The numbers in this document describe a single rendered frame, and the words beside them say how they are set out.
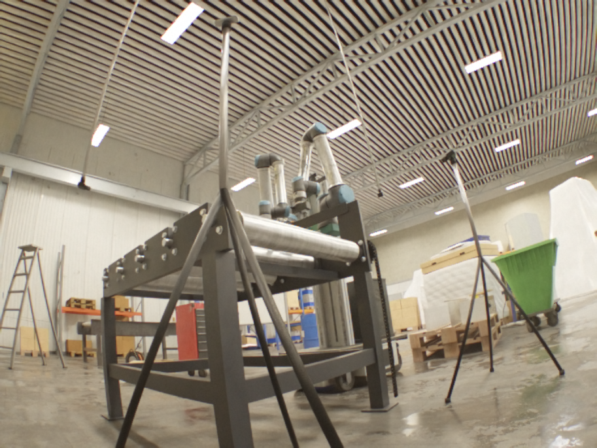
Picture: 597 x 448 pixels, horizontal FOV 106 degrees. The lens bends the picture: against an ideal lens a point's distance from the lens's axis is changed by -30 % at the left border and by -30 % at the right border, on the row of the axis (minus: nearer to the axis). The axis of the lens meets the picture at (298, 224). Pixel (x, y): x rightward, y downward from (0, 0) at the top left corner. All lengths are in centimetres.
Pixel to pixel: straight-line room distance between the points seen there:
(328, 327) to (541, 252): 226
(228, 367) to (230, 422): 16
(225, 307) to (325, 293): 186
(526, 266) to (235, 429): 317
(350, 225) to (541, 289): 241
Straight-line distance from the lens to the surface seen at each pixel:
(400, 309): 1010
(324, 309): 277
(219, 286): 98
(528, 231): 486
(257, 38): 1007
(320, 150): 257
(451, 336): 318
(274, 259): 160
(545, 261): 359
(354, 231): 181
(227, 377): 97
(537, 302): 368
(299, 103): 1042
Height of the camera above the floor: 47
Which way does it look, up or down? 19 degrees up
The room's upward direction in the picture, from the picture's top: 7 degrees counter-clockwise
